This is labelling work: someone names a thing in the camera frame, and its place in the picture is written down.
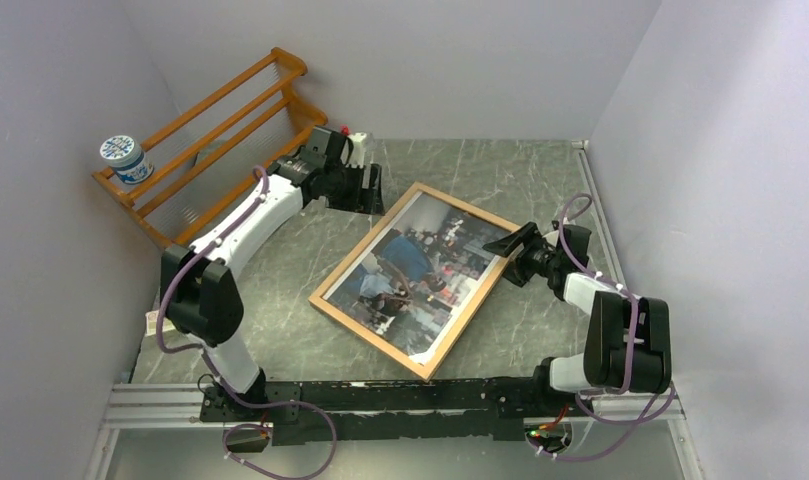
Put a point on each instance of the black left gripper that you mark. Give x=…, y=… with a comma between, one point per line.
x=363, y=200

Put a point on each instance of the blue white jar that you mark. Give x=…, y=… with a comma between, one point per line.
x=127, y=159

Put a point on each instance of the black base bar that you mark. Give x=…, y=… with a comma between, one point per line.
x=501, y=408

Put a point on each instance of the orange wooden rack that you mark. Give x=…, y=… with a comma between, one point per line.
x=202, y=160

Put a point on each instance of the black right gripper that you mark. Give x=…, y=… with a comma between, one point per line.
x=517, y=271

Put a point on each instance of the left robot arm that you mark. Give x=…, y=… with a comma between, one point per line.
x=200, y=305

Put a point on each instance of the light wooden picture frame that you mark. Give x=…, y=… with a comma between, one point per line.
x=377, y=324

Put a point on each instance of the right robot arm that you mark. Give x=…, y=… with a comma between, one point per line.
x=627, y=346

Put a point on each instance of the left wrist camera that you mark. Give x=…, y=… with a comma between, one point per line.
x=359, y=146

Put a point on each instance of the small white red box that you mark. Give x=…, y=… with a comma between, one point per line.
x=151, y=318

